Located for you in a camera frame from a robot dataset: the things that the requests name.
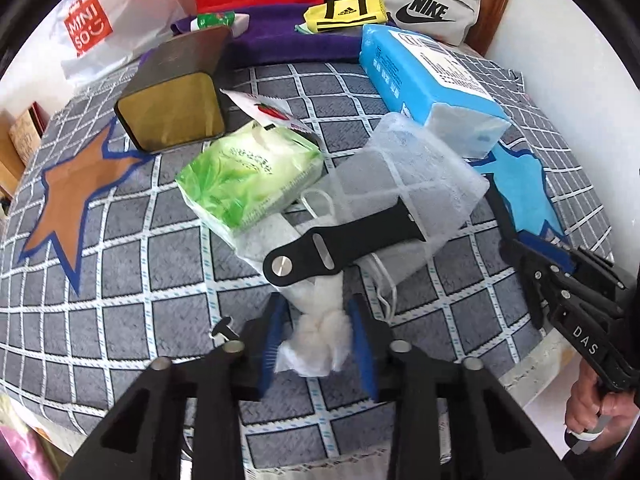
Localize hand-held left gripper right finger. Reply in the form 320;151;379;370
347;294;576;480

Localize purple towel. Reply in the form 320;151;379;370
170;4;371;66

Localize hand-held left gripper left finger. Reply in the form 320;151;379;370
60;292;288;480

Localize light green tissue pack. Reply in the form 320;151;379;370
176;122;325;233

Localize dark tin box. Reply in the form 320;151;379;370
114;26;233;153

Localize blue tissue pack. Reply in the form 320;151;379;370
359;23;511;161

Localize white fruit print packet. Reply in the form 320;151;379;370
219;89;308;133

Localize white plastic shopping bag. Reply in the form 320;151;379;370
50;0;201;88

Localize grey checked star cloth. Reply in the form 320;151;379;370
0;55;616;461

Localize person's right hand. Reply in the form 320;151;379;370
565;366;633;435

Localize brown wooden door frame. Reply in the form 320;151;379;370
467;0;523;56

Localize green wet wipe packet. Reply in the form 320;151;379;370
195;11;238;28

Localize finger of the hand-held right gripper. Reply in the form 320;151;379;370
500;239;566;331
484;172;576;273

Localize pink cloth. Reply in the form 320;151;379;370
0;395;56;480

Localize yellow drawstring bag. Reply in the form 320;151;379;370
304;0;390;36

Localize black watch strap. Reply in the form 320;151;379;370
262;208;426;288

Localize white mesh drawstring bag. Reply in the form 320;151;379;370
235;112;491;321

